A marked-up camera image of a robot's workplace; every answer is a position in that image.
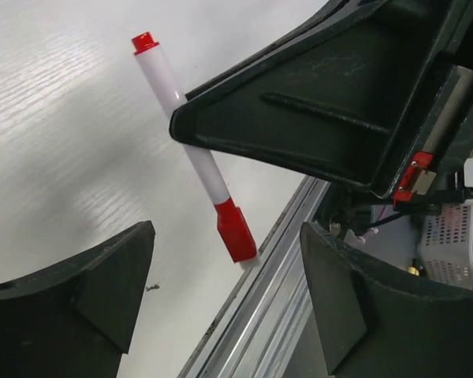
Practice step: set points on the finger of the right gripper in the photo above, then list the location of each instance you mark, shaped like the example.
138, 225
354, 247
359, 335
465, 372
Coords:
331, 98

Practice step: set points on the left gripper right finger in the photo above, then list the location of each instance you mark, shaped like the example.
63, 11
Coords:
376, 320

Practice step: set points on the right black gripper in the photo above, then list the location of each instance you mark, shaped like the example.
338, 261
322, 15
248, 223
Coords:
431, 79

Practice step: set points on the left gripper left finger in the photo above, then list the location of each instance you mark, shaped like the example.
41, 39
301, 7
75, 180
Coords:
76, 318

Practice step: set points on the red cap marker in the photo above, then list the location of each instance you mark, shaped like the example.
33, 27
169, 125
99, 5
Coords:
231, 225

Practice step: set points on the white plastic basket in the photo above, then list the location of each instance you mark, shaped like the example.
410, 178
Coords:
446, 246

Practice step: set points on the aluminium rail frame front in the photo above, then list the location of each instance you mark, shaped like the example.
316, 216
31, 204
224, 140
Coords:
256, 330

